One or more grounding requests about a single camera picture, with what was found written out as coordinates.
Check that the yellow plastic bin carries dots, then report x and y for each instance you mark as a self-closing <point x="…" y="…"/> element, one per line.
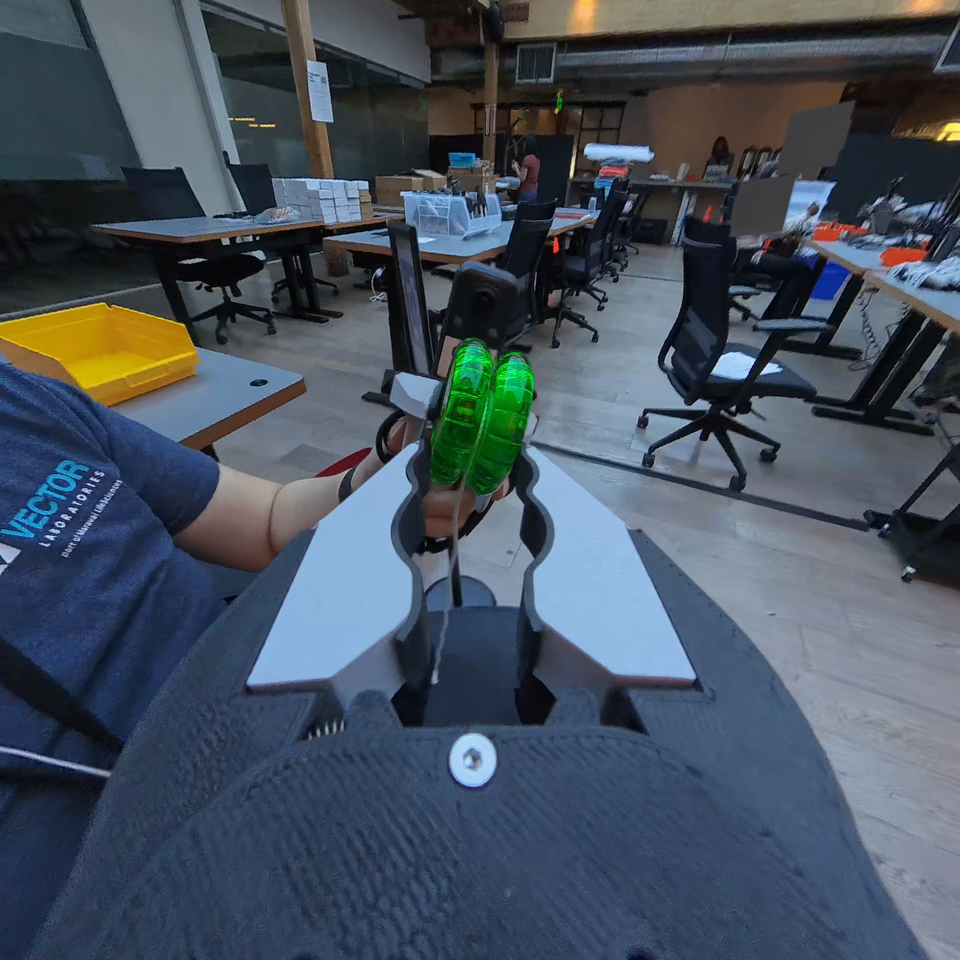
<point x="97" y="352"/>

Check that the clear plastic organizer bin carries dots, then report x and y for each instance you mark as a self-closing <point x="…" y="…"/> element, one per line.
<point x="450" y="214"/>

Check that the person's left hand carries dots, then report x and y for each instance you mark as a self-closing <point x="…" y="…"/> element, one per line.
<point x="439" y="516"/>

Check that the grey desk with wood edge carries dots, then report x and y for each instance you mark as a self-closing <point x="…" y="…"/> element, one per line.
<point x="225" y="390"/>

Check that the black rolling stand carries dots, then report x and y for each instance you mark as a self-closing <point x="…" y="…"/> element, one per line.
<point x="926" y="532"/>

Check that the white paper notice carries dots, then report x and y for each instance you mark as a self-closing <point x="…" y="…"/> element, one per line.
<point x="320" y="91"/>

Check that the stack of white boxes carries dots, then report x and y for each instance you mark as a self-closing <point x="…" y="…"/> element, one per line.
<point x="319" y="199"/>

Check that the wooden pillar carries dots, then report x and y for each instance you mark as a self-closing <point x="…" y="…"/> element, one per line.
<point x="311" y="142"/>

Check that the grey desk with black legs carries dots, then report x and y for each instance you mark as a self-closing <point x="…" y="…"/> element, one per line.
<point x="922" y="296"/>
<point x="465" y="244"/>
<point x="187" y="227"/>

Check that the orange bin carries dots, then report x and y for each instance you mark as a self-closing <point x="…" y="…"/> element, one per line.
<point x="902" y="257"/>
<point x="835" y="231"/>

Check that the black upright stand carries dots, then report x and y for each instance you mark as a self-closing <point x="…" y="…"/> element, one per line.
<point x="411" y="300"/>

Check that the green transparent yoyo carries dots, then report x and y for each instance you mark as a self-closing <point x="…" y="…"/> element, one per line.
<point x="480" y="420"/>

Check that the black wristband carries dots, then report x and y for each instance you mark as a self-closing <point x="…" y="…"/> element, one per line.
<point x="346" y="484"/>

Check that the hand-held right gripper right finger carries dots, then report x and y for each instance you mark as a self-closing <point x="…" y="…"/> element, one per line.
<point x="600" y="592"/>

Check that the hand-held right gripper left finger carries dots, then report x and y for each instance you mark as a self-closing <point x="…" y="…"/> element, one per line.
<point x="345" y="592"/>

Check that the blue bin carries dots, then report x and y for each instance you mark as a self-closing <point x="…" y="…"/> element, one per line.
<point x="831" y="281"/>

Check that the white paper sheet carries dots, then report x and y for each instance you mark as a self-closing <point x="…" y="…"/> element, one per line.
<point x="742" y="365"/>

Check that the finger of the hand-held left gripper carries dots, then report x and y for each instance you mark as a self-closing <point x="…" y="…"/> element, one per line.
<point x="414" y="394"/>
<point x="530" y="427"/>

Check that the black mesh office chair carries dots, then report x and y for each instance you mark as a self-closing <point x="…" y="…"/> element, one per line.
<point x="161" y="195"/>
<point x="251" y="187"/>
<point x="705" y="337"/>
<point x="529" y="240"/>

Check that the cardboard box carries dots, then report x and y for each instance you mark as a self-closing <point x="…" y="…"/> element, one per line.
<point x="401" y="187"/>

